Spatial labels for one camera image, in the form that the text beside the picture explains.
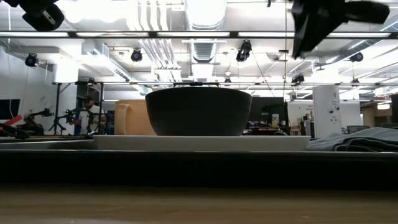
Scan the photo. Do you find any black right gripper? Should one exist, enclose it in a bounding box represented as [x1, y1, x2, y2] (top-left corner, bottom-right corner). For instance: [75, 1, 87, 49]
[290, 0, 391, 60]

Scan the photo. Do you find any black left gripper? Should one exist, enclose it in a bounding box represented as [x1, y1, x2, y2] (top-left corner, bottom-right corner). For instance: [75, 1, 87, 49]
[0, 0, 65, 32]

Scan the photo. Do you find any grey cloth napkin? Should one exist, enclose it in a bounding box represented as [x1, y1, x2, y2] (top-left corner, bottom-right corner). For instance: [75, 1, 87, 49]
[305, 126, 398, 153]

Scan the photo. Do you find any beige ceramic mug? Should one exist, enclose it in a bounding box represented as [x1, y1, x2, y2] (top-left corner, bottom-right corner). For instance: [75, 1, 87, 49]
[114, 99, 157, 136]

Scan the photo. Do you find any black bowl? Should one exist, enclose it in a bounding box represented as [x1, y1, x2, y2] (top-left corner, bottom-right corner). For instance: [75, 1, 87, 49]
[144, 86, 253, 137]

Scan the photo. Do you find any white plate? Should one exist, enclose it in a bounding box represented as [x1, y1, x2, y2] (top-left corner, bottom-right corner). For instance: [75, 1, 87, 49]
[93, 134, 312, 152]

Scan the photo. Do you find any black serving tray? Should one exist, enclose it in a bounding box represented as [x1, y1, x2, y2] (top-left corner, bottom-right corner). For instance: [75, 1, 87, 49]
[0, 139, 398, 184]

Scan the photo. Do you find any LED light strip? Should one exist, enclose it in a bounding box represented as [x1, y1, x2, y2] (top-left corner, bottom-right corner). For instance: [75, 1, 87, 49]
[0, 32, 70, 38]
[238, 32, 296, 37]
[76, 32, 150, 37]
[326, 32, 391, 38]
[157, 31, 231, 37]

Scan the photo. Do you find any white square pillar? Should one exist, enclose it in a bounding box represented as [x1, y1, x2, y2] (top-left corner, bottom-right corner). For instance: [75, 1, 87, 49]
[312, 85, 343, 139]

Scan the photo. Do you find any black computer monitor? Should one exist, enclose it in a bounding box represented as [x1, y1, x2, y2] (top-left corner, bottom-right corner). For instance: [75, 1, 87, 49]
[251, 96, 289, 126]

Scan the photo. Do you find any red padded bar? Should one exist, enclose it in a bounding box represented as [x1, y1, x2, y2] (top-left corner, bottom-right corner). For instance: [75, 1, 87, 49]
[0, 114, 25, 128]

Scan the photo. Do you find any person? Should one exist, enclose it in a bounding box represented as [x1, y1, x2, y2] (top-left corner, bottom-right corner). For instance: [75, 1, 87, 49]
[76, 95, 106, 136]

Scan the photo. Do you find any dark screen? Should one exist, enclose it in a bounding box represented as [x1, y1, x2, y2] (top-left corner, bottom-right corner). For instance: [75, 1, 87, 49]
[391, 93, 398, 124]

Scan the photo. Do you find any black hanging cable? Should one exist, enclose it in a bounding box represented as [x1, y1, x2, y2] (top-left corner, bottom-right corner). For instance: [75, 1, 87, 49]
[284, 0, 288, 100]

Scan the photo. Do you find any black hanging camera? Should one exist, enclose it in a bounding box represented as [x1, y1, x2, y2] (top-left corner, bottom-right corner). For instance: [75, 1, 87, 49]
[235, 39, 252, 63]

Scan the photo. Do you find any black background frame stand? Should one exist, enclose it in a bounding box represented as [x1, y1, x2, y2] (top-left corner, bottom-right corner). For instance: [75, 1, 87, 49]
[52, 80, 105, 135]
[172, 82, 220, 88]

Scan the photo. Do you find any black wall screen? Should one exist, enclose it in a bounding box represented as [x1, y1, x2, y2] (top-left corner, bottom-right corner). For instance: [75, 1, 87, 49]
[0, 98, 21, 121]

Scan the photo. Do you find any silver ventilation duct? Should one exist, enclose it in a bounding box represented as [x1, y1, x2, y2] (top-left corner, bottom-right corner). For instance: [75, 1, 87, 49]
[183, 0, 228, 65]

